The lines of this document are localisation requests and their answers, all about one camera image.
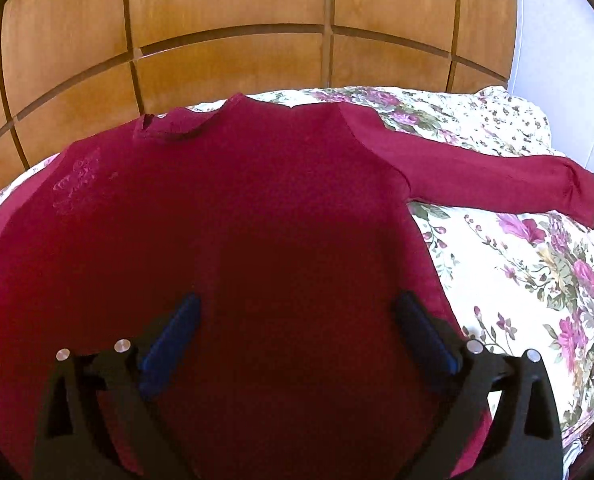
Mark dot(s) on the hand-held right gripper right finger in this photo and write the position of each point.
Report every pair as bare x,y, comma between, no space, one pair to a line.
427,340

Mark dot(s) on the small-print floral pillow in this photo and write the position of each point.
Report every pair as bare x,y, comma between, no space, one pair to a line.
519,117

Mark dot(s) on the dark red sweater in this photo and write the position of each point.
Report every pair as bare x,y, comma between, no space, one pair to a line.
277,200

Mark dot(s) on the floral bed sheet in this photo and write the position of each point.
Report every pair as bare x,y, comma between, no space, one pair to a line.
517,270

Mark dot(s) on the wooden headboard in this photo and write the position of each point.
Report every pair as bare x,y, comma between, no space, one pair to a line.
227,10

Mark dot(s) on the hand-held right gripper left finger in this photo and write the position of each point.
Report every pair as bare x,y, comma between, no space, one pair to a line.
169,345

